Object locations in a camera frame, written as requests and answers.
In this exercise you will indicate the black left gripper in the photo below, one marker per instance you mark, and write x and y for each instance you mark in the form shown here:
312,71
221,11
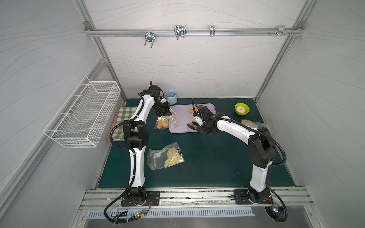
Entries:
163,111

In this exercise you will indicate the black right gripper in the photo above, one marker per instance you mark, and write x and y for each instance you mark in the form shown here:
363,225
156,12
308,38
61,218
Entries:
201,125

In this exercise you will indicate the clear zip bag underneath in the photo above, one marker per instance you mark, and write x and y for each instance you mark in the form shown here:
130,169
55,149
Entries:
173,121

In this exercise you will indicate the plain round yellow cookie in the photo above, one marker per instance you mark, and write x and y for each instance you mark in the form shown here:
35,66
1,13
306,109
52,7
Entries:
159,126

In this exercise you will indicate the lavender plastic tray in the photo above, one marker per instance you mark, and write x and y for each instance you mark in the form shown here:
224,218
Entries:
184,118

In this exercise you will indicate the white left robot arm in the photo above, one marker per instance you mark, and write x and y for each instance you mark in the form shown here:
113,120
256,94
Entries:
137,137

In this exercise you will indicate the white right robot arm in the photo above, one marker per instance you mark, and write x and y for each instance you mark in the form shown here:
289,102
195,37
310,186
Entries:
264,152

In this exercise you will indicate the clear zip bag with duck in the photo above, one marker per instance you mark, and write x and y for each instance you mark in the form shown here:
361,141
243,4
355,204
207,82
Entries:
169,156

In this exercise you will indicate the light blue ceramic mug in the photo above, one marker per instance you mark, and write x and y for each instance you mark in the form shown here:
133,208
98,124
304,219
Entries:
171,97

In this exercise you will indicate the green plastic bowl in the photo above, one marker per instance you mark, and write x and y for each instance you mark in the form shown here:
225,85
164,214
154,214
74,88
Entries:
244,105

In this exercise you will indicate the pink tray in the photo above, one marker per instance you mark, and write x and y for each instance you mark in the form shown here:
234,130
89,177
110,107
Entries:
113,124

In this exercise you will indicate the metal hook clamp left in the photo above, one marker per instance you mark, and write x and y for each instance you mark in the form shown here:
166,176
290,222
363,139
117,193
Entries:
150,37

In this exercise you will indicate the metal hook clamp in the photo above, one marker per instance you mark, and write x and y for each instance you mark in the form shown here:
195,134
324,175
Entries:
150,37
180,31
281,32

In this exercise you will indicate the metal hook clamp middle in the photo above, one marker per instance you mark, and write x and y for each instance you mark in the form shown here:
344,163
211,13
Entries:
180,31

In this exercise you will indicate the metal hook small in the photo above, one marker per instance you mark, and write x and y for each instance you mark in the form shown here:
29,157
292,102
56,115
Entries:
212,31

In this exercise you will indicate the metal hook clamp right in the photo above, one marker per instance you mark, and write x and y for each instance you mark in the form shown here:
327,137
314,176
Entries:
281,32

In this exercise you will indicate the white vent strip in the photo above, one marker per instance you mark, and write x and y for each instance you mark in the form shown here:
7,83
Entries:
154,213

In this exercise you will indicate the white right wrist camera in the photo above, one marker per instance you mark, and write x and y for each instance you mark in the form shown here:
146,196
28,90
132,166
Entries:
198,120

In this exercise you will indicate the aluminium top rail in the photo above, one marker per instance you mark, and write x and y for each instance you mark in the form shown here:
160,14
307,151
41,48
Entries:
191,32

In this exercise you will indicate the white wire basket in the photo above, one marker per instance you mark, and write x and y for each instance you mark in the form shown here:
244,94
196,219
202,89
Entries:
81,120

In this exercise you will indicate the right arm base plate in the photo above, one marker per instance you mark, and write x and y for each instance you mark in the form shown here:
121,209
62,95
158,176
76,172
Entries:
242,196

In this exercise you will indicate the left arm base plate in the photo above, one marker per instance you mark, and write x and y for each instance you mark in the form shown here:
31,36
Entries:
149,198

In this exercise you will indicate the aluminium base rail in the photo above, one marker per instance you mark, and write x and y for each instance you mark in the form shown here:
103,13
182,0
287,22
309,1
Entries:
197,197

